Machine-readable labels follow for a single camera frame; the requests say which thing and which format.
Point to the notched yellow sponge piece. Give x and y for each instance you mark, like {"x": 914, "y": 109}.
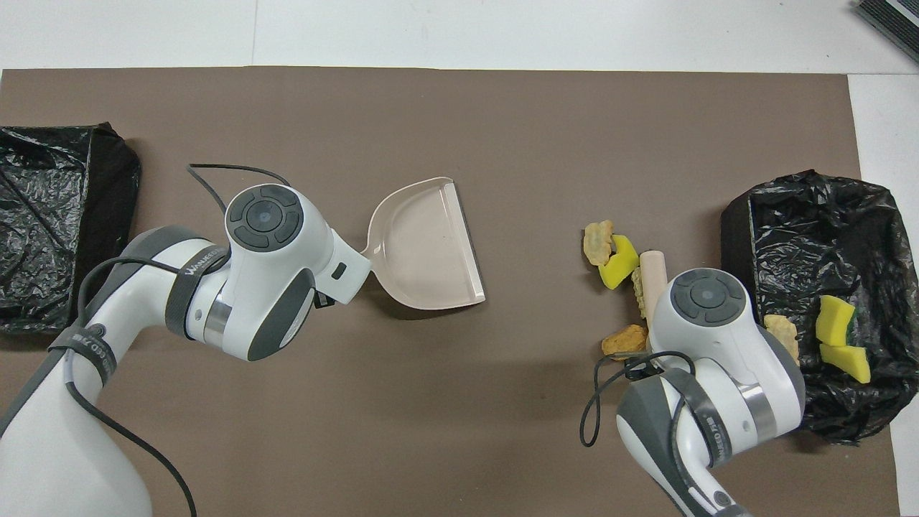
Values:
{"x": 619, "y": 264}

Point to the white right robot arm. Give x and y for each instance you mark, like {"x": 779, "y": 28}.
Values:
{"x": 718, "y": 337}

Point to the black bag wrapped box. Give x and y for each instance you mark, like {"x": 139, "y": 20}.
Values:
{"x": 50, "y": 230}

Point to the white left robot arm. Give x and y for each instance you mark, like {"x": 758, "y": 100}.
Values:
{"x": 273, "y": 287}

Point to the orange-brown bread roll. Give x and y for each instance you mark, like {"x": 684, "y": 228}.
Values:
{"x": 624, "y": 341}

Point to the large yellow sponge piece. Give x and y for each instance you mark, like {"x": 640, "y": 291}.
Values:
{"x": 833, "y": 319}

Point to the beige plastic dustpan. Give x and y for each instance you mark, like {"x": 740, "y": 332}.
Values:
{"x": 431, "y": 244}

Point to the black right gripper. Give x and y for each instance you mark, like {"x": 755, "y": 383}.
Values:
{"x": 639, "y": 370}

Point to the pale rounded cracker chunk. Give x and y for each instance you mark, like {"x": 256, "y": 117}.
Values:
{"x": 598, "y": 242}

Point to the brown table mat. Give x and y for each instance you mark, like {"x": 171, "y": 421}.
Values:
{"x": 431, "y": 431}

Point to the black bag lined bin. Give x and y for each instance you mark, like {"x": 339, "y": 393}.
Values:
{"x": 811, "y": 237}

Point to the dark grey ribbed device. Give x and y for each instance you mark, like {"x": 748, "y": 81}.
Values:
{"x": 894, "y": 18}

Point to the beige hand brush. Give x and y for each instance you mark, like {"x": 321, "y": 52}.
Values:
{"x": 653, "y": 280}

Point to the striped croissant piece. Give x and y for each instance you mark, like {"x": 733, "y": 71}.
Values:
{"x": 784, "y": 332}

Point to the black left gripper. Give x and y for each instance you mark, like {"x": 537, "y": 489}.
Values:
{"x": 323, "y": 298}

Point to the small yellow sponge piece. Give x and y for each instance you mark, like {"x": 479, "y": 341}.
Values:
{"x": 847, "y": 362}

